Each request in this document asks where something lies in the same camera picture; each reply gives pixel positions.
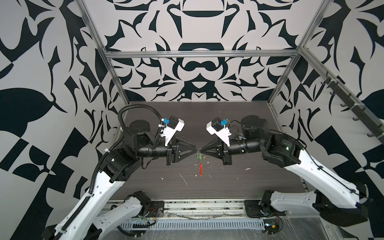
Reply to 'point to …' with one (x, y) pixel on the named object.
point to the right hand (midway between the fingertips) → (203, 151)
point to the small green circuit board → (271, 226)
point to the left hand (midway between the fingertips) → (196, 146)
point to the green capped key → (199, 156)
